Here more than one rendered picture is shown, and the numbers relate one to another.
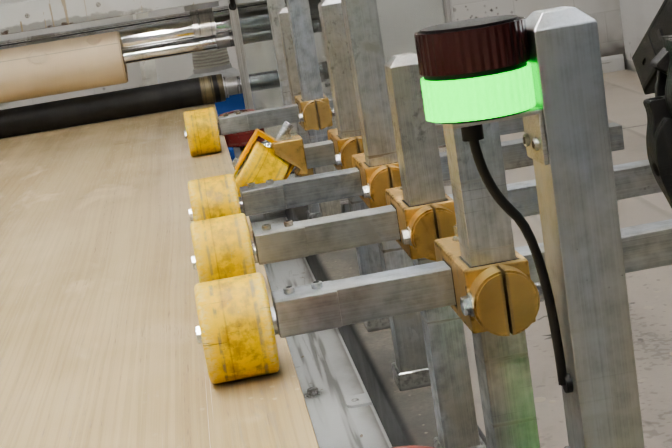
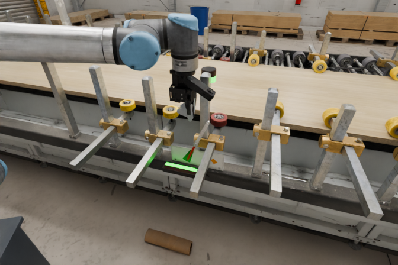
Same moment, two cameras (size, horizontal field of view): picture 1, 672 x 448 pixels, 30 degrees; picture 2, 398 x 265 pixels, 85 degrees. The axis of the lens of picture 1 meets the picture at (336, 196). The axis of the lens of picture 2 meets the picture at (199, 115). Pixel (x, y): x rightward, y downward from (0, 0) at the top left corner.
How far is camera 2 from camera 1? 1.30 m
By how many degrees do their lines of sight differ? 102
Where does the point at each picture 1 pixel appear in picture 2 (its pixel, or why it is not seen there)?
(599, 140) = not seen: hidden behind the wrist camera
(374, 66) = not seen: outside the picture
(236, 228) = (330, 113)
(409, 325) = (384, 187)
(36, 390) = (285, 102)
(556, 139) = not seen: hidden behind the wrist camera
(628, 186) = (358, 189)
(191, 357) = (289, 115)
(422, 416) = (349, 191)
